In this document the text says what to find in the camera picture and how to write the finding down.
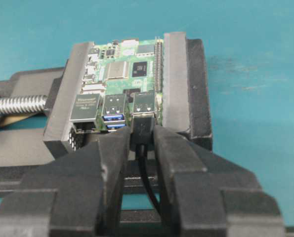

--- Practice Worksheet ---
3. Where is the silver vise screw handle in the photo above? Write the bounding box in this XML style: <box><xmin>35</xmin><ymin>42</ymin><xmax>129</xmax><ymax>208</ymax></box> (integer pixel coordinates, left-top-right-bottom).
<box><xmin>0</xmin><ymin>95</ymin><xmax>47</xmax><ymax>116</ymax></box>

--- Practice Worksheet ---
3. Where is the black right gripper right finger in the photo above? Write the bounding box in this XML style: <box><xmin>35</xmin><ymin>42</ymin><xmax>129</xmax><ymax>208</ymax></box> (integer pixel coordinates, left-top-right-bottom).
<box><xmin>153</xmin><ymin>126</ymin><xmax>285</xmax><ymax>237</ymax></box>

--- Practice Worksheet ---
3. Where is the green circuit board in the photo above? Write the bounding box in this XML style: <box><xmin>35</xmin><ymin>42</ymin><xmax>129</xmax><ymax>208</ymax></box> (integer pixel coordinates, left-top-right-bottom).
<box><xmin>70</xmin><ymin>37</ymin><xmax>164</xmax><ymax>134</ymax></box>

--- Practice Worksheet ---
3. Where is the black USB cable plug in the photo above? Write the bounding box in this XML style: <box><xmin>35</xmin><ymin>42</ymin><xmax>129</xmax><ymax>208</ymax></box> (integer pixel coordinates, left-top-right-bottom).
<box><xmin>130</xmin><ymin>117</ymin><xmax>176</xmax><ymax>234</ymax></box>

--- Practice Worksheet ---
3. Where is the black bench vise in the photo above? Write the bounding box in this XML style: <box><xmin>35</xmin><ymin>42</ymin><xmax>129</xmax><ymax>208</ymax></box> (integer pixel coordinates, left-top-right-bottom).
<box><xmin>0</xmin><ymin>32</ymin><xmax>212</xmax><ymax>237</ymax></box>

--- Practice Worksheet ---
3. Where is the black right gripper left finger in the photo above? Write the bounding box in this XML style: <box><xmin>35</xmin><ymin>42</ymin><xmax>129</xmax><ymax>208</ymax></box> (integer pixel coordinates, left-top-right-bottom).
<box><xmin>0</xmin><ymin>127</ymin><xmax>130</xmax><ymax>237</ymax></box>

